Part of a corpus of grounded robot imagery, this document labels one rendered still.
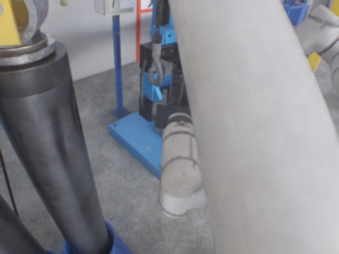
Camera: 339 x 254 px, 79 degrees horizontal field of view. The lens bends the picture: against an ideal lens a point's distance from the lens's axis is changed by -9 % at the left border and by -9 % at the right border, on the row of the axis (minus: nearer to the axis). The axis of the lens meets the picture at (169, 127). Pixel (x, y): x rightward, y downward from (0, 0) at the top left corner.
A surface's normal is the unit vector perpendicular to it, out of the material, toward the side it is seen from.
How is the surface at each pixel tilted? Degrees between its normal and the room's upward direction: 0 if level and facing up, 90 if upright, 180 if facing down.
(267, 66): 34
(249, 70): 45
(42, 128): 90
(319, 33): 89
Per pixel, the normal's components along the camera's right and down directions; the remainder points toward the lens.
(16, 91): 0.29, 0.64
